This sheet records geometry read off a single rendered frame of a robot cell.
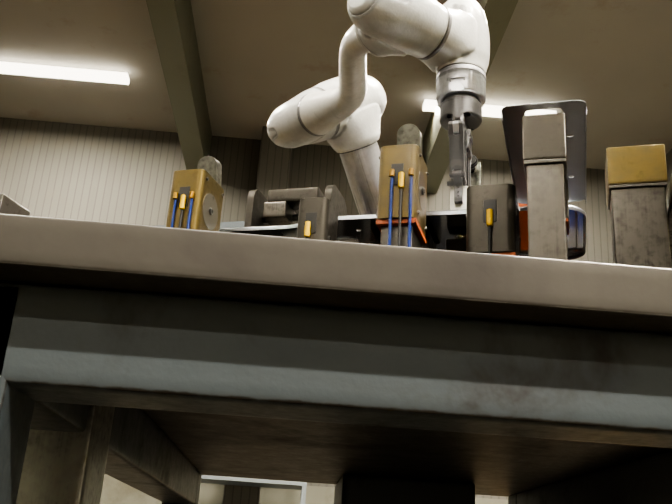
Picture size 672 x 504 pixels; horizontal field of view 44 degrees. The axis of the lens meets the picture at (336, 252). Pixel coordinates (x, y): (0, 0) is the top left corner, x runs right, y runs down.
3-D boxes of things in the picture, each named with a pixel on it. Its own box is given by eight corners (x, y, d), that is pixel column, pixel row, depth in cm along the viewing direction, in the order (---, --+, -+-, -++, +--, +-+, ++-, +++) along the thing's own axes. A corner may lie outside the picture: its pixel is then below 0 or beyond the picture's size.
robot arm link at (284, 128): (286, 94, 187) (330, 78, 195) (246, 115, 202) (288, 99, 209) (309, 148, 189) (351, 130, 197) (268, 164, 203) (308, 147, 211)
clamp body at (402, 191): (358, 377, 107) (371, 137, 119) (379, 395, 117) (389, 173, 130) (409, 377, 105) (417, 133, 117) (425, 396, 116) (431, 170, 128)
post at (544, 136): (525, 348, 90) (521, 114, 100) (528, 359, 94) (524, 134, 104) (574, 348, 88) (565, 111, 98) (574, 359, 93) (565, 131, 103)
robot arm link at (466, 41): (460, 99, 158) (408, 73, 151) (460, 30, 163) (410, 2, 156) (503, 75, 150) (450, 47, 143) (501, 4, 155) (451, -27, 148)
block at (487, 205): (458, 380, 105) (461, 177, 115) (470, 398, 115) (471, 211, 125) (517, 380, 103) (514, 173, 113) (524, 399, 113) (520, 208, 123)
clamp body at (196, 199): (127, 380, 119) (160, 162, 131) (164, 397, 130) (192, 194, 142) (169, 381, 117) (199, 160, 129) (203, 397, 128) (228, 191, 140)
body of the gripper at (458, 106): (443, 118, 154) (442, 163, 150) (436, 94, 146) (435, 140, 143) (484, 114, 152) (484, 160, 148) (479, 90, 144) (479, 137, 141)
